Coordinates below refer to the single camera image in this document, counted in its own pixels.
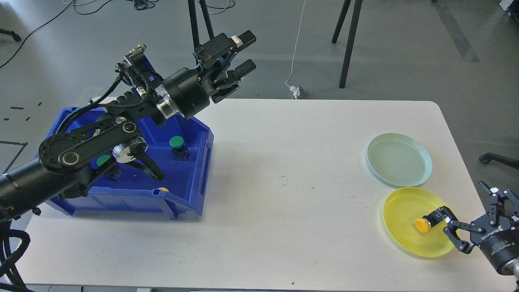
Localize black tripod legs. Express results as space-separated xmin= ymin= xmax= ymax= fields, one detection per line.
xmin=187 ymin=0 xmax=216 ymax=51
xmin=331 ymin=0 xmax=363 ymax=89

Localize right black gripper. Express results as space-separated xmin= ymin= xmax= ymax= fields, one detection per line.
xmin=432 ymin=181 xmax=519 ymax=274

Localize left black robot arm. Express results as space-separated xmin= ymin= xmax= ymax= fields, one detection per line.
xmin=1 ymin=31 xmax=257 ymax=292

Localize yellow plate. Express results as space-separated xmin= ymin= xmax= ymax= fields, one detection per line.
xmin=382 ymin=187 xmax=454 ymax=258

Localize black floor cables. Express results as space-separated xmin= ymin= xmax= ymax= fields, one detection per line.
xmin=0 ymin=0 xmax=236 ymax=69

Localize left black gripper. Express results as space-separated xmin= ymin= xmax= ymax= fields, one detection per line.
xmin=156 ymin=30 xmax=257 ymax=120

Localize light green plate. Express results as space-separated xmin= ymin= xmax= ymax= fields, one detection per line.
xmin=366 ymin=133 xmax=433 ymax=188

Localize green push button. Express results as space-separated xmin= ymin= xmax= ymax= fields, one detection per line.
xmin=169 ymin=135 xmax=189 ymax=161
xmin=96 ymin=155 xmax=122 ymax=181

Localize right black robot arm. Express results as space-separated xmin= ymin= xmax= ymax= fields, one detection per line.
xmin=420 ymin=181 xmax=519 ymax=279

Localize black tripod legs right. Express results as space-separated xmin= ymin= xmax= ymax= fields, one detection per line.
xmin=331 ymin=0 xmax=363 ymax=89

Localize white cable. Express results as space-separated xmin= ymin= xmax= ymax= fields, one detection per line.
xmin=285 ymin=0 xmax=307 ymax=88

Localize black tripod legs left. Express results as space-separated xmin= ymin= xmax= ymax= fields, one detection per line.
xmin=187 ymin=0 xmax=216 ymax=51

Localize white power adapter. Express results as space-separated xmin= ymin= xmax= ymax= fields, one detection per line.
xmin=289 ymin=86 xmax=311 ymax=100

